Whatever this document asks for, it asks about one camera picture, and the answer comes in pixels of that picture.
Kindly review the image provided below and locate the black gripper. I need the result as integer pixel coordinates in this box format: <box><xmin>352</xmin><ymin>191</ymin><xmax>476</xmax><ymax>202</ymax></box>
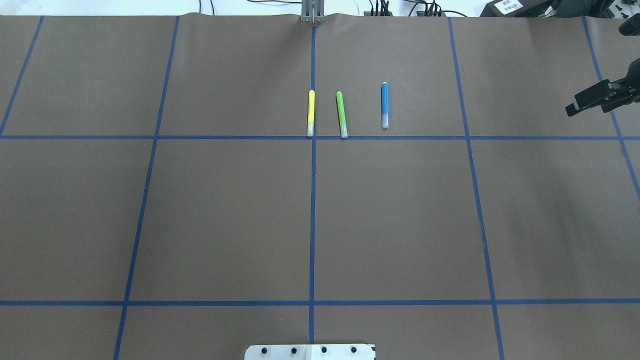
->
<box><xmin>565</xmin><ymin>58</ymin><xmax>640</xmax><ymax>117</ymax></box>

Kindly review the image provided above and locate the aluminium frame post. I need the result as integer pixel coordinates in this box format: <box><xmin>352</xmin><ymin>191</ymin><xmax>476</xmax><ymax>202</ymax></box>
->
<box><xmin>300</xmin><ymin>0</ymin><xmax>325</xmax><ymax>25</ymax></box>

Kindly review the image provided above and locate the brown paper table mat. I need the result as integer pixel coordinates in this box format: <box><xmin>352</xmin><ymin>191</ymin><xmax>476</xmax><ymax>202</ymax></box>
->
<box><xmin>1</xmin><ymin>13</ymin><xmax>639</xmax><ymax>360</ymax></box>

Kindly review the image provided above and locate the white camera pole stand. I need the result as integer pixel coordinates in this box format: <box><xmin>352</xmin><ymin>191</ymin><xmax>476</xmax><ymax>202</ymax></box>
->
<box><xmin>244</xmin><ymin>343</ymin><xmax>377</xmax><ymax>360</ymax></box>

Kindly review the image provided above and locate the blue marker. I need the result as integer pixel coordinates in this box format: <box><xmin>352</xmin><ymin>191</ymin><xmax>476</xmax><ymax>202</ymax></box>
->
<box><xmin>381</xmin><ymin>82</ymin><xmax>390</xmax><ymax>129</ymax></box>

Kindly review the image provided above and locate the yellow marker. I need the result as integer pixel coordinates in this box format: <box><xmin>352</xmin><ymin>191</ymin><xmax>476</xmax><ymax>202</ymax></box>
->
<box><xmin>306</xmin><ymin>89</ymin><xmax>316</xmax><ymax>138</ymax></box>

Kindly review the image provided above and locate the green marker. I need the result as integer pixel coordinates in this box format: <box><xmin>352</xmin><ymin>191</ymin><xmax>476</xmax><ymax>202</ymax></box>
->
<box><xmin>335</xmin><ymin>91</ymin><xmax>348</xmax><ymax>139</ymax></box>

